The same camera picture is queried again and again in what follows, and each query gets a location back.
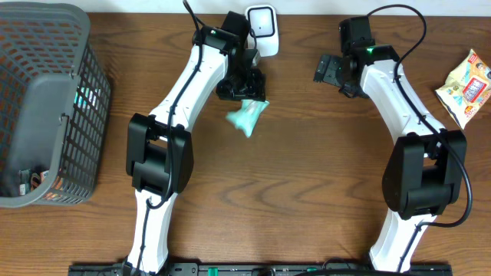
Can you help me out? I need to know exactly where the light green snack packet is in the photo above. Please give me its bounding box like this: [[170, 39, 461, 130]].
[[226, 100, 269, 138]]

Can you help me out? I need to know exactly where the yellow snack packet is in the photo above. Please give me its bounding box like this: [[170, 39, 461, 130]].
[[435, 49, 490, 129]]

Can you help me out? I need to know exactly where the dark snack packet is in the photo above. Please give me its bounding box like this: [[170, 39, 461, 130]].
[[18, 166, 49, 196]]

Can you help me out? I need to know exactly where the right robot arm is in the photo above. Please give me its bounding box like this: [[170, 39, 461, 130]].
[[314, 15, 472, 273]]

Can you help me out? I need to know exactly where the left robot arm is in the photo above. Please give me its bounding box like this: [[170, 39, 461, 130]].
[[122, 11, 265, 275]]

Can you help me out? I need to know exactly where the white barcode scanner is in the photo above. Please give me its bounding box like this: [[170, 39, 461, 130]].
[[245, 5, 279, 58]]

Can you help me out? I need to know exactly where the grey plastic mesh basket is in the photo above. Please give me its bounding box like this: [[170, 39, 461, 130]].
[[1, 2, 112, 209]]

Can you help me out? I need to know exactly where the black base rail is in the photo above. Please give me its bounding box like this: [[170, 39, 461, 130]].
[[68, 261, 454, 276]]

